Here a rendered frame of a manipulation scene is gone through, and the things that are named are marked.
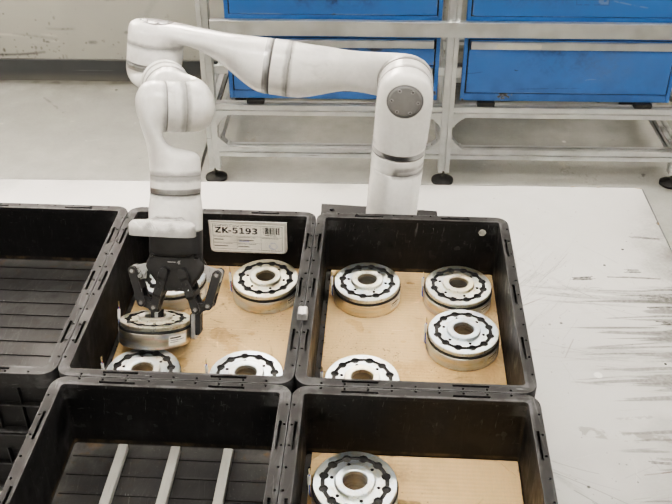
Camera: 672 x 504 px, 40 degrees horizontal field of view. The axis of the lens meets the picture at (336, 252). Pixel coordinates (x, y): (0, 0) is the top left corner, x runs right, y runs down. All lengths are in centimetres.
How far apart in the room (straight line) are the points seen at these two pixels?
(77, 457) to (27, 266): 45
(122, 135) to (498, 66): 152
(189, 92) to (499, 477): 64
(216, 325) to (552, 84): 211
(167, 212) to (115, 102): 283
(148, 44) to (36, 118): 251
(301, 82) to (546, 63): 182
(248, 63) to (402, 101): 26
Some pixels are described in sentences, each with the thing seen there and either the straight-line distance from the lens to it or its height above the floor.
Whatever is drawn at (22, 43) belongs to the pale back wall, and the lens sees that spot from 436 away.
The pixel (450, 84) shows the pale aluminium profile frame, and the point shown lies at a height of 39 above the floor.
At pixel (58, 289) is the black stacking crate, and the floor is 83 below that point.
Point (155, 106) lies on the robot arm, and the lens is 126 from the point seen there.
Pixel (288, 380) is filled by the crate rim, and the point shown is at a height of 93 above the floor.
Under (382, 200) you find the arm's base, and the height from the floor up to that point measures 87.
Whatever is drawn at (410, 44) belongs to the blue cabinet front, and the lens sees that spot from 317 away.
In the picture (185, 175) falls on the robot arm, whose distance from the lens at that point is 127.
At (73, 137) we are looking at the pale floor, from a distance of 384.
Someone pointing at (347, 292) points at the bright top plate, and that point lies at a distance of 141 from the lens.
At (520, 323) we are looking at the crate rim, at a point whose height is 93.
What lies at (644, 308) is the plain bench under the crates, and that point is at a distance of 172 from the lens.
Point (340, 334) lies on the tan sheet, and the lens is 138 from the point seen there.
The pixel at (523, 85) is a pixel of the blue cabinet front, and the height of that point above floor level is 38.
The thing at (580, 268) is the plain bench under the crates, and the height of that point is 70.
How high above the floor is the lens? 171
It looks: 35 degrees down
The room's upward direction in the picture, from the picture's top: straight up
